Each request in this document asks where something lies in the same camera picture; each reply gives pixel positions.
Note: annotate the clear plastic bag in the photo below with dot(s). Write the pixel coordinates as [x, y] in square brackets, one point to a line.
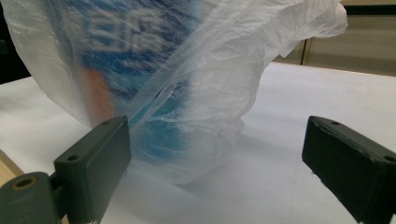
[249, 77]

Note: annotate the blue snack pouch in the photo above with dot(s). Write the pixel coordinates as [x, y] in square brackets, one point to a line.
[124, 65]

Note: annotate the beige wooden cabinet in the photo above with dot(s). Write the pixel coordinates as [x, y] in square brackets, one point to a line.
[358, 46]

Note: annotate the black horizontal bar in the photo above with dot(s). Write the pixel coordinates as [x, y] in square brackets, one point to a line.
[373, 10]

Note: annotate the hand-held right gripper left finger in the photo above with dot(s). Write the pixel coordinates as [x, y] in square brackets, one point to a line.
[93, 168]

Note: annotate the wooden table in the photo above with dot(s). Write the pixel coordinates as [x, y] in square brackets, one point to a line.
[7, 169]

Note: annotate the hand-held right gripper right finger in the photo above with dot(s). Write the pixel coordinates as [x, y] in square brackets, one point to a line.
[351, 168]

